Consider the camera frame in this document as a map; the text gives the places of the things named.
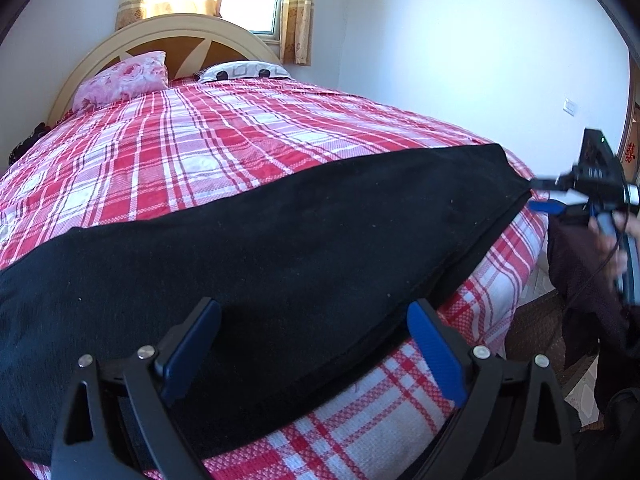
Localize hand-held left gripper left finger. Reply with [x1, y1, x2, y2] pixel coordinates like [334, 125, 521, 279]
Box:
[50, 297, 222, 480]

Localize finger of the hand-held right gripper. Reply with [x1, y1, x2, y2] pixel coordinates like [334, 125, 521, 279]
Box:
[529, 195, 567, 215]
[531, 174, 581, 193]

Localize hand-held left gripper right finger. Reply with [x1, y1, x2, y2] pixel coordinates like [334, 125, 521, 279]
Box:
[407, 299, 577, 480]

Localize black pants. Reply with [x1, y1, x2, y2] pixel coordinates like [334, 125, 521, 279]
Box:
[0, 142, 533, 466]

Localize person's right hand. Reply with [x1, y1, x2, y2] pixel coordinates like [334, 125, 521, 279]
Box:
[589, 207, 640, 292]

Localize person's dark clothing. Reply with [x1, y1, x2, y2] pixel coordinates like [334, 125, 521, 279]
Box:
[547, 212, 640, 441]

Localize red plaid bed sheet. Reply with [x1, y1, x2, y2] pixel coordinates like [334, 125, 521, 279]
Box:
[0, 74, 551, 480]

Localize dark cloth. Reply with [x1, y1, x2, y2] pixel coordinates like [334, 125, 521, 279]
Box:
[7, 122, 52, 167]

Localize pink floral pillow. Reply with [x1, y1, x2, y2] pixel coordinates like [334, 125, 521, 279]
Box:
[72, 51, 169, 111]

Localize white patterned pillow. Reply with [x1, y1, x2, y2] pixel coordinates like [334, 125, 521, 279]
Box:
[195, 61, 293, 82]

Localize cream wooden headboard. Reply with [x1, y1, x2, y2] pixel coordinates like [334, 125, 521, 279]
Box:
[47, 13, 286, 128]

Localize wooden door frame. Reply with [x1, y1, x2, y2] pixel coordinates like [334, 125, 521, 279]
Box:
[619, 95, 640, 186]

